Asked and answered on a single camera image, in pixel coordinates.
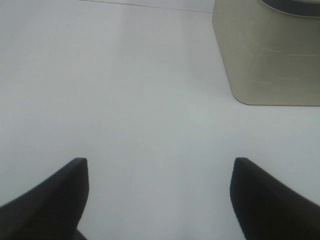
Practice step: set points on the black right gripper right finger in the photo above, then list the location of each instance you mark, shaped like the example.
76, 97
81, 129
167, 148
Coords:
267, 209

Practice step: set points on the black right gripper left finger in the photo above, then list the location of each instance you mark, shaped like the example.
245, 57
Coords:
51, 210

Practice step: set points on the beige storage box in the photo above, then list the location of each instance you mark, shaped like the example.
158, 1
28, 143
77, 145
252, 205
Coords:
270, 50

